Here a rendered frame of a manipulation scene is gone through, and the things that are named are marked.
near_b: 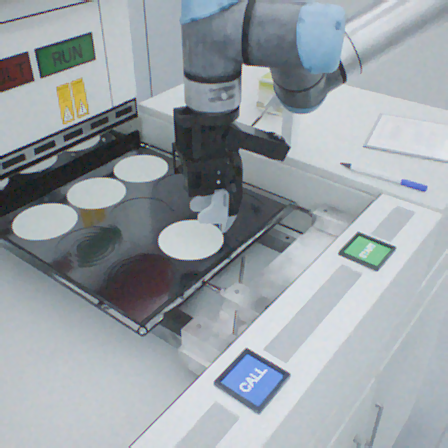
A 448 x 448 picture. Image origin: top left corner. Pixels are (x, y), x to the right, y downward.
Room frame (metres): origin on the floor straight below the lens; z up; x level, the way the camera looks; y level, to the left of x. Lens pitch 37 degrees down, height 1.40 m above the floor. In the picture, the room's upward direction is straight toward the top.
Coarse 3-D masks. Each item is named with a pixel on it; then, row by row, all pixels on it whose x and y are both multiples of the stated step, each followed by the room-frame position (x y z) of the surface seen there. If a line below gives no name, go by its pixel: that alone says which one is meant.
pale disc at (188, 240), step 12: (168, 228) 0.68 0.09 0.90; (180, 228) 0.68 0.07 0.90; (192, 228) 0.68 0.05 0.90; (204, 228) 0.68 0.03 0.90; (216, 228) 0.68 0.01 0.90; (168, 240) 0.65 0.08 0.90; (180, 240) 0.65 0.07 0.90; (192, 240) 0.65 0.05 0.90; (204, 240) 0.65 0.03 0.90; (216, 240) 0.65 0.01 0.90; (168, 252) 0.62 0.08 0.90; (180, 252) 0.62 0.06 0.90; (192, 252) 0.62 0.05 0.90; (204, 252) 0.62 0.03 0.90
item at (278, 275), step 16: (304, 240) 0.68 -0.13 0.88; (320, 240) 0.68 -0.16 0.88; (288, 256) 0.63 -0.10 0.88; (304, 256) 0.63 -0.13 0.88; (272, 272) 0.60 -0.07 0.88; (288, 272) 0.60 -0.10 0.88; (256, 288) 0.56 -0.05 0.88; (272, 288) 0.56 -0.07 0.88; (224, 320) 0.50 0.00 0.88; (240, 320) 0.50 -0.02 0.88; (192, 352) 0.44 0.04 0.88; (192, 368) 0.44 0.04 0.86
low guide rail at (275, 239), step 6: (270, 234) 0.73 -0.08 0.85; (276, 234) 0.73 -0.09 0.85; (282, 234) 0.73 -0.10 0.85; (258, 240) 0.74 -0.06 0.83; (264, 240) 0.74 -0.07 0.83; (270, 240) 0.73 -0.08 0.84; (276, 240) 0.72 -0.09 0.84; (282, 240) 0.72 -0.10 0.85; (288, 240) 0.71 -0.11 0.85; (294, 240) 0.71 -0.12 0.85; (270, 246) 0.73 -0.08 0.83; (276, 246) 0.72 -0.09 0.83; (282, 246) 0.71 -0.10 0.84; (288, 246) 0.71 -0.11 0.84; (282, 252) 0.71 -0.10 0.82
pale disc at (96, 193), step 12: (96, 180) 0.83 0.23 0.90; (108, 180) 0.83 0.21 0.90; (72, 192) 0.79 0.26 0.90; (84, 192) 0.79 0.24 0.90; (96, 192) 0.79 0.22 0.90; (108, 192) 0.79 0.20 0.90; (120, 192) 0.79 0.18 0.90; (72, 204) 0.75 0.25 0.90; (84, 204) 0.75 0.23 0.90; (96, 204) 0.75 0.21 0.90; (108, 204) 0.75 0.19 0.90
